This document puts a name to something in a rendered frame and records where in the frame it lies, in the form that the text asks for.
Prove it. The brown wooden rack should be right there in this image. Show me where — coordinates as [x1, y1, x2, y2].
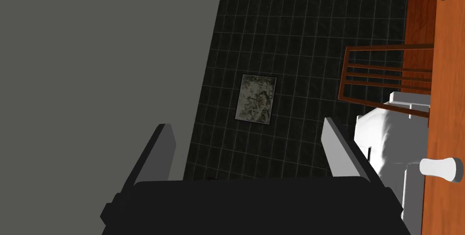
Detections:
[337, 44, 435, 119]

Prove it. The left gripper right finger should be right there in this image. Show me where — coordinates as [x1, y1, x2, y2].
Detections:
[321, 117, 381, 185]

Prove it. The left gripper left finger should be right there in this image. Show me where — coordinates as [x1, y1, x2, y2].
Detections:
[121, 123, 177, 193]

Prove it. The grey framed wall picture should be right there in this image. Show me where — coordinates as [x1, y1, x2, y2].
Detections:
[234, 75, 277, 125]

